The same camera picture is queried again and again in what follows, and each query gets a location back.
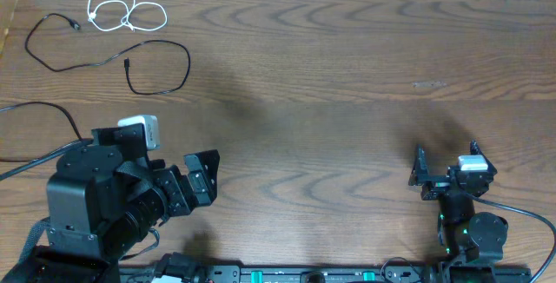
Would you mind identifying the white usb cable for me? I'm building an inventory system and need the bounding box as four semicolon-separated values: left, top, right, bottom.
86;0;169;33

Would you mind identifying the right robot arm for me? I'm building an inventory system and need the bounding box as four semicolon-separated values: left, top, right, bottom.
408;141;508;264

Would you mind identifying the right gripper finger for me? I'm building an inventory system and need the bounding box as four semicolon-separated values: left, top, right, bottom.
470;140;490;166
411;145;429;184

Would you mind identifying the brown cardboard box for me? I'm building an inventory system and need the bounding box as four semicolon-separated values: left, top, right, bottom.
0;0;18;51

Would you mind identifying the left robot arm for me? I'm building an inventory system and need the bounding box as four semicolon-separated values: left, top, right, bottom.
4;122;220;282

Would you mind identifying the short black usb cable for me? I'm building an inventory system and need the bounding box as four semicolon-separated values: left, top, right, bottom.
23;12;192;96

